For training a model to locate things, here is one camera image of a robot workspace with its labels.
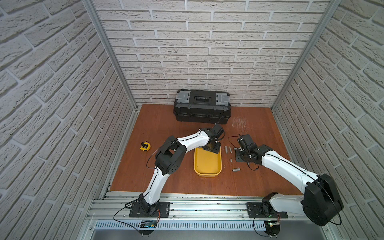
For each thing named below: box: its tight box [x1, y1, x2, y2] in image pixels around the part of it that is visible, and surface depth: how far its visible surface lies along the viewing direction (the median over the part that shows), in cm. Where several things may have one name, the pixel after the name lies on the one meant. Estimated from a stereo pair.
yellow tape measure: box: [140, 141, 151, 152], surface depth 96 cm
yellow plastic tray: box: [193, 147, 222, 177], surface depth 90 cm
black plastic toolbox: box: [173, 89, 232, 125], surface depth 102 cm
